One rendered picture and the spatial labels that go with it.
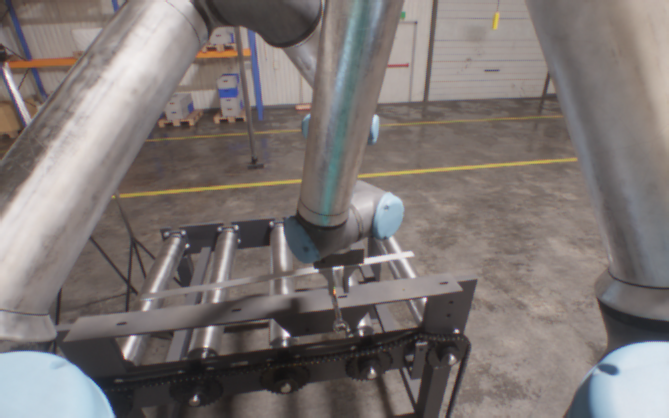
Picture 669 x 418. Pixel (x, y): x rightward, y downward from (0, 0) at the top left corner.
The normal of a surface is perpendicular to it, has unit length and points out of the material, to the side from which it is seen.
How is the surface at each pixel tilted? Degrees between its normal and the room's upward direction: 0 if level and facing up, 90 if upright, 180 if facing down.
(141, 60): 67
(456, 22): 90
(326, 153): 100
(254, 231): 90
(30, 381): 5
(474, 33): 90
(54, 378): 5
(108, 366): 90
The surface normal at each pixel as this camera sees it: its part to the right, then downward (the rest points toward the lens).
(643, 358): -0.09, -0.85
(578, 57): -0.89, 0.33
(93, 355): 0.16, 0.47
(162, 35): 0.77, -0.02
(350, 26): -0.31, 0.60
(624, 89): -0.64, 0.26
